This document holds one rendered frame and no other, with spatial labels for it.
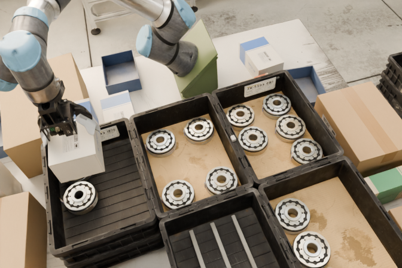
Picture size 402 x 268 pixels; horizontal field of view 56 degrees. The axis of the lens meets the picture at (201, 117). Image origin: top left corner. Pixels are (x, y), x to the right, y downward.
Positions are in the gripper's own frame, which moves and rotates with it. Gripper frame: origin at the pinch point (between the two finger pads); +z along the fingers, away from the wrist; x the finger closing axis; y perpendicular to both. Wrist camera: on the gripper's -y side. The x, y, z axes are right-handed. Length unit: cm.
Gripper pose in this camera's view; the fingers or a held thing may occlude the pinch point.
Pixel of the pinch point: (73, 135)
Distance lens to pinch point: 109.1
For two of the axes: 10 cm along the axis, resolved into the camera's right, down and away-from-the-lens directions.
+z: 0.6, 6.1, 7.9
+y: 2.7, 7.5, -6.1
